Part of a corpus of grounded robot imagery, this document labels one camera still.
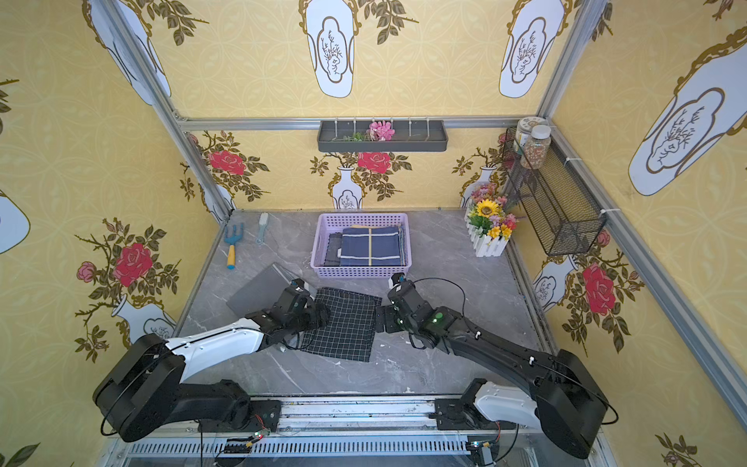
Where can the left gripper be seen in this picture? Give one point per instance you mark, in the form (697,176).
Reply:
(315,315)

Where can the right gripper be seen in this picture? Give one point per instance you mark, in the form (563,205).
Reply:
(387,318)

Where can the black grid pillowcase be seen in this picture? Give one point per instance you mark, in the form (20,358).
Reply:
(350,331)

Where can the blue striped pillowcase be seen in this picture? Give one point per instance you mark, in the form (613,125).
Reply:
(372,248)

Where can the purple plastic basket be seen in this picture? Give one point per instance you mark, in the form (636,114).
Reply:
(329,223)

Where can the grey plaid pillowcase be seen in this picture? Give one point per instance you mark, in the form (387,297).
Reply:
(333,250)

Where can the yellow pillowcase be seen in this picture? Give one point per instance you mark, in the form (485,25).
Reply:
(398,226)

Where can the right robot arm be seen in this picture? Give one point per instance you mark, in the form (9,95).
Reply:
(553,392)

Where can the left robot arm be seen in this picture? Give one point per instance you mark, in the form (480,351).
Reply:
(149,387)

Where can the plain grey folded pillowcase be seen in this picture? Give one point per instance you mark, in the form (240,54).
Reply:
(262,291)

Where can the blue yellow garden fork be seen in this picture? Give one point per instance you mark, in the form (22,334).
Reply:
(232,236)

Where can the small light blue brush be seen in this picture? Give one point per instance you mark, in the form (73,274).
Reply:
(262,228)

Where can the flower pot white fence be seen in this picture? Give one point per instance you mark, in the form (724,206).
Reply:
(489,225)

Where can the pink artificial flower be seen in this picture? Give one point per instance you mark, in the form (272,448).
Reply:
(381,131)

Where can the glass jar front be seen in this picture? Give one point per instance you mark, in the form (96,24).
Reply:
(536,148)

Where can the glass jar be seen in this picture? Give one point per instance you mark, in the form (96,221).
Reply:
(524,129)
(536,148)

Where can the glass jar back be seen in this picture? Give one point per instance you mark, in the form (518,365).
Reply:
(524,129)

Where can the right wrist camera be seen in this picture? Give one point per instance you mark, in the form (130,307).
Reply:
(398,280)

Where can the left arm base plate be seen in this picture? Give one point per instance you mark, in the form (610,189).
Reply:
(247,416)

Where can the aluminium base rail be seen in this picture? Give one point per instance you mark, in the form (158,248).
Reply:
(351,429)

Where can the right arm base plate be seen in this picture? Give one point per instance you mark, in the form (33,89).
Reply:
(453,414)

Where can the grey wall tray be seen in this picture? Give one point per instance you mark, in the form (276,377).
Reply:
(412,135)

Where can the black wire mesh shelf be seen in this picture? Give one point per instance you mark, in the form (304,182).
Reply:
(565,216)

